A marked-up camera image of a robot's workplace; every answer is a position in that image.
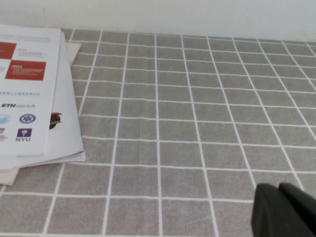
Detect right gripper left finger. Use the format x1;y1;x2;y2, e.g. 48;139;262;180
251;184;316;237

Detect grey checked tablecloth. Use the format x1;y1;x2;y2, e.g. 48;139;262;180
0;29;316;237

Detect white brochure book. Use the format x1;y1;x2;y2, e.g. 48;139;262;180
0;24;86;173

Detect cream board under book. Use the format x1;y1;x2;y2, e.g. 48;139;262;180
0;41;82;186

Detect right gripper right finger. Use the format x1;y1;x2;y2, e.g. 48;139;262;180
278;182;316;233

